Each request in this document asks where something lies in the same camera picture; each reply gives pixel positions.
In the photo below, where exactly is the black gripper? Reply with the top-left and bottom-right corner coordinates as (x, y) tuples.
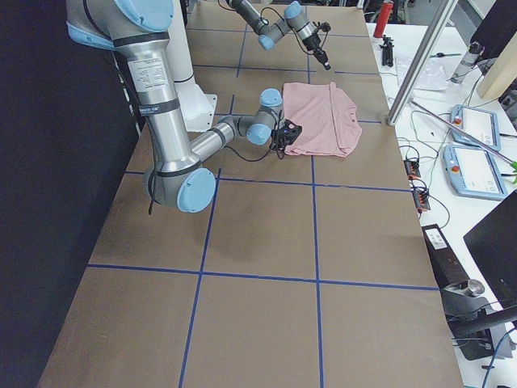
(271, 127), (288, 159)
(303, 34), (331, 70)

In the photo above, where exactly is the pink Snoopy t-shirt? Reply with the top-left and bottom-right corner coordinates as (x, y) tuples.
(283, 82), (362, 158)

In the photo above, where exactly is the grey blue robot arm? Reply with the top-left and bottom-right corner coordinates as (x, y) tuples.
(217, 0), (331, 70)
(66, 1), (289, 213)

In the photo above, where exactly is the black folded tripod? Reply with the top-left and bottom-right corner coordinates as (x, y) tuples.
(380, 35), (394, 67)

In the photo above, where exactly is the red bottle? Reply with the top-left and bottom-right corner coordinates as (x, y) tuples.
(373, 0), (394, 39)

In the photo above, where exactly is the clear plastic bag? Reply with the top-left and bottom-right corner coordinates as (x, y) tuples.
(395, 55), (448, 91)

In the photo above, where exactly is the orange black usb hub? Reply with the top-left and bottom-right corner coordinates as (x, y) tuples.
(412, 187), (431, 213)
(403, 158), (421, 180)

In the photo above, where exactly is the far blue teach pendant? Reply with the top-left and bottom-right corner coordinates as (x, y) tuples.
(451, 104), (501, 150)

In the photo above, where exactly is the blue teach pendant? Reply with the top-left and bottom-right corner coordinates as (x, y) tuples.
(451, 104), (501, 150)
(443, 145), (508, 200)

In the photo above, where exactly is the near blue teach pendant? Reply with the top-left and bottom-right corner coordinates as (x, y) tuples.
(443, 145), (508, 200)

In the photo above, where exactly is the black power adapter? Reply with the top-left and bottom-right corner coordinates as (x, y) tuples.
(422, 224), (470, 289)

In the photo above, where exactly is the silver reacher grabber stick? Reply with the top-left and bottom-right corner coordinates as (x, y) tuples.
(409, 99), (516, 175)

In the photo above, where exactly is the black monitor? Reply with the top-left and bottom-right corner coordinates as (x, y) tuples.
(464, 192), (517, 306)

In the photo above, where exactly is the black camera cable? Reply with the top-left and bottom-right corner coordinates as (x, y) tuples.
(258, 5), (328, 53)
(146, 108), (284, 216)

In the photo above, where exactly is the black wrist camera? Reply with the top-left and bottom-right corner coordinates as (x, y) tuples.
(313, 22), (331, 34)
(283, 120), (302, 147)

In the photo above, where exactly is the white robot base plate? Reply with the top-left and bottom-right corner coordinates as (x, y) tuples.
(176, 83), (217, 133)

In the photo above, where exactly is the aluminium frame post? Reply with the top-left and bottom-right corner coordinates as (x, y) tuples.
(387, 0), (458, 126)

